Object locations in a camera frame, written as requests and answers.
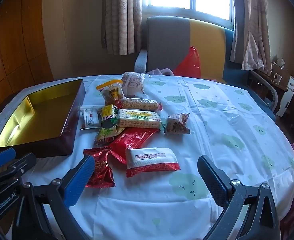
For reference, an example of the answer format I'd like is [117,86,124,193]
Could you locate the clear cracker packet green ends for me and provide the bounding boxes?
[117,109,162,128]

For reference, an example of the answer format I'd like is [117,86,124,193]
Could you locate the yellow-topped clear snack bag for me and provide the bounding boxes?
[96,79,125,107]

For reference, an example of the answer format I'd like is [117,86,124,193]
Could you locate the gold-lined dark red tin box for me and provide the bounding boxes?
[0,79,86,158]

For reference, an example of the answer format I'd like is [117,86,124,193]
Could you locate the long red snack packet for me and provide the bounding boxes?
[109,127,160,165]

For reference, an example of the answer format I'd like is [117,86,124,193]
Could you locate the beige patterned curtain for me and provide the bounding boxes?
[229,0,272,71]
[101,0,144,55]

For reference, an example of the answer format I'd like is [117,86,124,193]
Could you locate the grey yellow blue sofa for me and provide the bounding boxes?
[134,16,278,117]

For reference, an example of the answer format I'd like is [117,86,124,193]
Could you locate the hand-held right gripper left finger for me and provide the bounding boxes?
[11,154,96,240]

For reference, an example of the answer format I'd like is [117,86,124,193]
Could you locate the grain bar packet red ends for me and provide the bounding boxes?
[116,98,162,112]

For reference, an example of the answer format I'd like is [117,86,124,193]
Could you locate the red plastic bag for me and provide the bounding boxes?
[173,46,202,78]

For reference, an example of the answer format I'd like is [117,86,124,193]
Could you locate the white cabinet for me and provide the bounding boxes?
[277,76,294,117]

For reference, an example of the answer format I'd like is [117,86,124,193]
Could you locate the grey office chair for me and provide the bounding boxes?
[248,69,280,113]

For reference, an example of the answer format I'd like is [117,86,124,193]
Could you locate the clear bread packet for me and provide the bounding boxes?
[122,72,146,97]

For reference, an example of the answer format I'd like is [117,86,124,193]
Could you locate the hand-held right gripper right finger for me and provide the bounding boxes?
[197,155,281,240]

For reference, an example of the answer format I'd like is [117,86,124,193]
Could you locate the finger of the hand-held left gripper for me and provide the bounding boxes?
[0,147,17,169]
[0,152,37,188]

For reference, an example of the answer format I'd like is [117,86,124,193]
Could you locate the cardboard box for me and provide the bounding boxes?
[272,62,291,84]

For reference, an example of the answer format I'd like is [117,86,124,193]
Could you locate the small white snack packet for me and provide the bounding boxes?
[80,105,100,130]

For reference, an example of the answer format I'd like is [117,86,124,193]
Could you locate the white packet with red edge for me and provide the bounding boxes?
[125,147,181,178]

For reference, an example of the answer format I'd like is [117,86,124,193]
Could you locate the brown patterned pyramid packet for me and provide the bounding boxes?
[164,113,190,135]

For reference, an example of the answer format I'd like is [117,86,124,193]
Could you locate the shiny red twisted packet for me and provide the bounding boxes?
[83,147,116,188]

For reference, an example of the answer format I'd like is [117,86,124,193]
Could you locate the light green snack packet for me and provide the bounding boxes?
[94,125,126,146]

